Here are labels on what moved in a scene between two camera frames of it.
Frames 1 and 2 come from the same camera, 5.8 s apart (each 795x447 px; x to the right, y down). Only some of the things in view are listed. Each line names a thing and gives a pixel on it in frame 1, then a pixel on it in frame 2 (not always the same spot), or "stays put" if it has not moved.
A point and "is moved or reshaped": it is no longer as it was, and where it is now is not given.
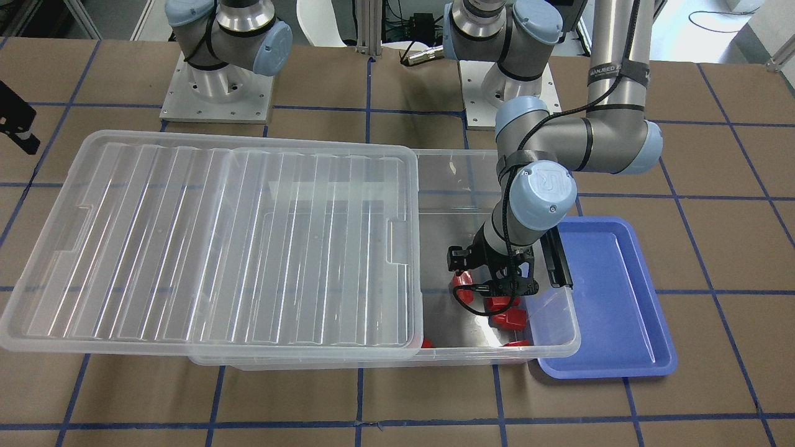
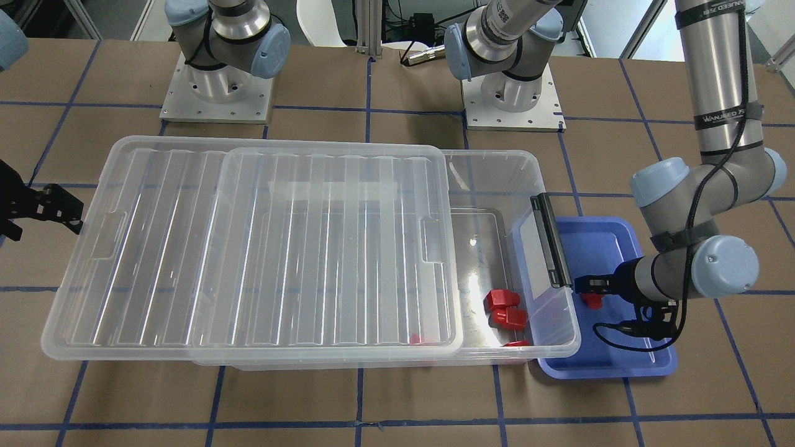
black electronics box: [422, 28] stays put
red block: [466, 278] → [594, 301]
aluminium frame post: [369, 17] stays put
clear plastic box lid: [164, 244] is moved or reshaped
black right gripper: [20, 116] → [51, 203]
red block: [514, 318] stays put
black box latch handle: [556, 259] stays put
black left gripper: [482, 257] → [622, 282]
